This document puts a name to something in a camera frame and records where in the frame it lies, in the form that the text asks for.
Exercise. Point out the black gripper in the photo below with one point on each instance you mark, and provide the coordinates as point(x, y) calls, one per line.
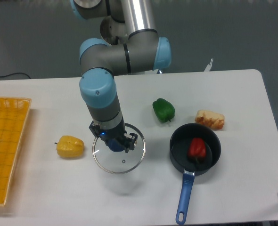
point(117, 133)

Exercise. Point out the glass pot lid blue knob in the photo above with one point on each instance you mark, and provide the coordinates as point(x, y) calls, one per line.
point(114, 159)

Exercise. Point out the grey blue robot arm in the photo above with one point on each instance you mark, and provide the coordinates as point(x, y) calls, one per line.
point(134, 46)

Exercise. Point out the yellow bell pepper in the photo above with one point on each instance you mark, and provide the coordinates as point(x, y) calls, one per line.
point(70, 147)

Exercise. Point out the green bell pepper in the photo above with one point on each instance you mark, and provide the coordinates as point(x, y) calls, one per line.
point(164, 110)

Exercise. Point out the red bell pepper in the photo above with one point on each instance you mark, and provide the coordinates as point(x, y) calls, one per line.
point(197, 150)

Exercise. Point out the toasted bread piece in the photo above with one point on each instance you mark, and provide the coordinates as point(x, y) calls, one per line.
point(210, 119)

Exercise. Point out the yellow woven basket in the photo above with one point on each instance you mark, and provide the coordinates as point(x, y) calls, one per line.
point(13, 117)

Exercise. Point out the dark pot blue handle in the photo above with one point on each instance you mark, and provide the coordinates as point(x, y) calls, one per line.
point(181, 140)

